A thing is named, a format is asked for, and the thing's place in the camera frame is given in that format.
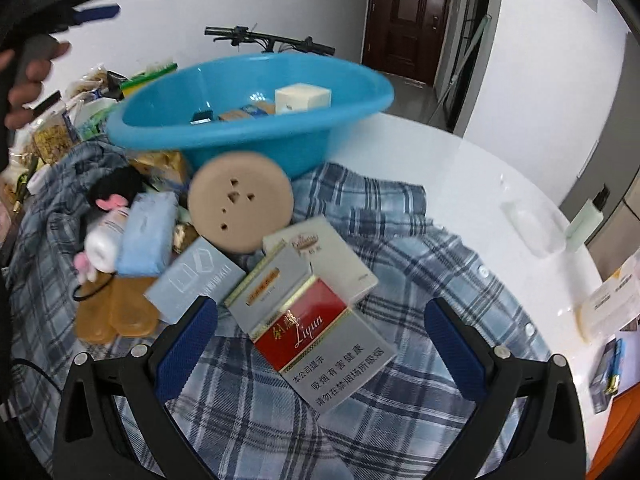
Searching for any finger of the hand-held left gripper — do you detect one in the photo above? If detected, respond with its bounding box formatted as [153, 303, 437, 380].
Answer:
[67, 3, 122, 27]

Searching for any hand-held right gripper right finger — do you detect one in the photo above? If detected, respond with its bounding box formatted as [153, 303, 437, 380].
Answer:
[422, 297, 586, 480]

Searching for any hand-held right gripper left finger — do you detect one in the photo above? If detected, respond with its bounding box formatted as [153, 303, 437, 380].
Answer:
[52, 295, 221, 480]

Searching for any red and grey cigarette pack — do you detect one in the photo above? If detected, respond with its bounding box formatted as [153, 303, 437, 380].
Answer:
[223, 246, 398, 416]

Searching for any blue plastic basin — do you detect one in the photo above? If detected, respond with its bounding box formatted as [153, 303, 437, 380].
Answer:
[105, 52, 395, 181]

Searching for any white cigarette pack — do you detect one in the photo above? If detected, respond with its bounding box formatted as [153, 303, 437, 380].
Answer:
[262, 215, 379, 306]

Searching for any black plush hair clip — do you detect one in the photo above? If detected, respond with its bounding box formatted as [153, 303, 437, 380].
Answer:
[87, 165, 143, 213]

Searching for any white round desktop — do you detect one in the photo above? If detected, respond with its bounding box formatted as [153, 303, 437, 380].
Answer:
[290, 110, 631, 480]

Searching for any person's left hand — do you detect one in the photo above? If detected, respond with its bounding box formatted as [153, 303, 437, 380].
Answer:
[0, 41, 72, 131]

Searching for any black basket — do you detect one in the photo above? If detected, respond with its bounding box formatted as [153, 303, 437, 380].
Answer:
[105, 71, 128, 101]

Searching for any grey-blue flat box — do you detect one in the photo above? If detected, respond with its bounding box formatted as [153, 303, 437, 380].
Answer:
[144, 237, 247, 325]

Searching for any gold wrapped candy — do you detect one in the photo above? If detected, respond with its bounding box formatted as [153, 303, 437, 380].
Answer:
[172, 222, 198, 256]

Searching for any light blue tissue packet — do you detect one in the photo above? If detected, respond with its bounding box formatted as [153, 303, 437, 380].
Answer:
[117, 191, 180, 277]

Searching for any blue plaid shirt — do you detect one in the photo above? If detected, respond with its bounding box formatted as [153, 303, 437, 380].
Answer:
[10, 140, 551, 480]

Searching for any pile of snack packets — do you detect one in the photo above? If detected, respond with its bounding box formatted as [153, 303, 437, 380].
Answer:
[0, 62, 131, 211]

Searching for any small white bottle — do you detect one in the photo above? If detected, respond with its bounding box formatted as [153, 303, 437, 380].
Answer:
[84, 207, 132, 273]

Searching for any black bicycle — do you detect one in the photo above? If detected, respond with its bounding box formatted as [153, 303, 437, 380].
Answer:
[204, 25, 336, 58]

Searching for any clear plastic container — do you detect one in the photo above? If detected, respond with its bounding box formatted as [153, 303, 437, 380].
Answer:
[500, 195, 568, 258]

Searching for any white tube bottle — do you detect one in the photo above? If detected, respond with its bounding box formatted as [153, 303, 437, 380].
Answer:
[575, 282, 640, 343]

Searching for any blue and yellow packet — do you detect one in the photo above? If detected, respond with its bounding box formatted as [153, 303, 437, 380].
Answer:
[590, 337, 626, 413]

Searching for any yellow snack packet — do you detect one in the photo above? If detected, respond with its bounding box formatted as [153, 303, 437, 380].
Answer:
[130, 152, 193, 193]

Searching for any blue and yellow box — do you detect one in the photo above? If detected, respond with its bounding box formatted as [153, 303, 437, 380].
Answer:
[219, 101, 277, 122]

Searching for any beige round puff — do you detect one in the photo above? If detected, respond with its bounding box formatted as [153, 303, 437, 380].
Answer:
[187, 151, 295, 256]

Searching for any pale green pump bottle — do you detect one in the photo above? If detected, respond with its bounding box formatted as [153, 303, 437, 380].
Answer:
[565, 185, 612, 253]

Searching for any white cube box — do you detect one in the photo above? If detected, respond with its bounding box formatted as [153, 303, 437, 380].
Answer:
[274, 82, 333, 115]

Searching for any grey refrigerator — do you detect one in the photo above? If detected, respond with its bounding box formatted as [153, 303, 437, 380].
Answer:
[559, 32, 640, 266]

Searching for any dark brown door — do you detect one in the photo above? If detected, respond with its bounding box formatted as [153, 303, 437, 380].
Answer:
[361, 0, 456, 86]

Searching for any mop pole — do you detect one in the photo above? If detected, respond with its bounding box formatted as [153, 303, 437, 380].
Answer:
[425, 15, 493, 126]

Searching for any pink plush hair tie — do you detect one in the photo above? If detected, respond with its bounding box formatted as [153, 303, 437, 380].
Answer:
[72, 252, 118, 303]

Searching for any black cable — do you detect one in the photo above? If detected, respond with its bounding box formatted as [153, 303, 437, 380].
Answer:
[10, 357, 66, 411]

